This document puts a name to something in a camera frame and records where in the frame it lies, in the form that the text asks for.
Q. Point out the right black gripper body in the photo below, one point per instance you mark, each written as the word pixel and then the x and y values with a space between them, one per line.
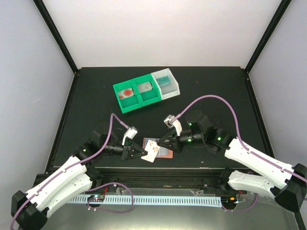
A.
pixel 179 146

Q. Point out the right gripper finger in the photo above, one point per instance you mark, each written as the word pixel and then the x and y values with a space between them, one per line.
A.
pixel 166 138
pixel 166 145

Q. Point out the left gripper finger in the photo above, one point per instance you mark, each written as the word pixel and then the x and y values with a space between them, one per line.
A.
pixel 137 150
pixel 138 157

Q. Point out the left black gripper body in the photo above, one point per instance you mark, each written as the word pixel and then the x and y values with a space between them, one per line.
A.
pixel 127 143

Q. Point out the white pagoda credit card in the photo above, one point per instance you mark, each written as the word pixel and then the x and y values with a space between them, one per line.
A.
pixel 152 149

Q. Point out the pink leather card holder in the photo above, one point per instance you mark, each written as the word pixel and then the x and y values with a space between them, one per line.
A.
pixel 163 152

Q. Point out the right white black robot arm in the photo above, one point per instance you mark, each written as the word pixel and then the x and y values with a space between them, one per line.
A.
pixel 285 183

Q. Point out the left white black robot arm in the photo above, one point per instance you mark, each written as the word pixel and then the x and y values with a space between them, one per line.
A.
pixel 31 210

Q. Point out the red white credit card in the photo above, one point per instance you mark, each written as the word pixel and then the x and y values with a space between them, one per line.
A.
pixel 127 93

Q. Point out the silver pagoda credit card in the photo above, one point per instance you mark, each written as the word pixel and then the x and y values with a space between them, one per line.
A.
pixel 144 87

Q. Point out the teal credit card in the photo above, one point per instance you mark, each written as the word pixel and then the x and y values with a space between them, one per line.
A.
pixel 163 81

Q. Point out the left green bin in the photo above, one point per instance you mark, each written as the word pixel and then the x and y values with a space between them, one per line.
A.
pixel 129 104

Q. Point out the green bin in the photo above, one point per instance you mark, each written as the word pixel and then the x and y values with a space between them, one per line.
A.
pixel 149 97
pixel 129 104

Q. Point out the middle green bin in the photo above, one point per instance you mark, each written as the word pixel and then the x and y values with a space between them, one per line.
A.
pixel 149 97

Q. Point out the white bin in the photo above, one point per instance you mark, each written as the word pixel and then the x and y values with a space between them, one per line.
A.
pixel 171 90

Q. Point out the left electronics board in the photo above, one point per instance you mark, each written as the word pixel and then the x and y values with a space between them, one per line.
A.
pixel 96 198

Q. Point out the electronics board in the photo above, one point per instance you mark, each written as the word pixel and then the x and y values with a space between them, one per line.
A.
pixel 96 198
pixel 229 200

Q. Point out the right electronics board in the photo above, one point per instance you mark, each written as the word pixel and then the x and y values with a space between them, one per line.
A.
pixel 229 200

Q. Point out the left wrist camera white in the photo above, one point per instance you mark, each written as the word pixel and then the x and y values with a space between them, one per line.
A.
pixel 130 134

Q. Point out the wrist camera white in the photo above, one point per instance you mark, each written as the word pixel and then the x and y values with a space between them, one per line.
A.
pixel 171 122
pixel 130 134

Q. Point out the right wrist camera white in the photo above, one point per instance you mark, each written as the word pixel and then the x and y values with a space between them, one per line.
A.
pixel 171 122

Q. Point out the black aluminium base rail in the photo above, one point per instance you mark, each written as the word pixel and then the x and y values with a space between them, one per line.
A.
pixel 207 179

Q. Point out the white slotted cable duct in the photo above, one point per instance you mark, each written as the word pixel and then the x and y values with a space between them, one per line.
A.
pixel 148 200

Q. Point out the left black frame post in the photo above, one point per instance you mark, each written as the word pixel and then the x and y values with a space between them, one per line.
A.
pixel 56 34

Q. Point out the black frame post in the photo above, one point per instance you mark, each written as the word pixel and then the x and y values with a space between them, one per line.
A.
pixel 280 11
pixel 56 34

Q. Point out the right black frame post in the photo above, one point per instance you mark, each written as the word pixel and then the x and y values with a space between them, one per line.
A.
pixel 280 11

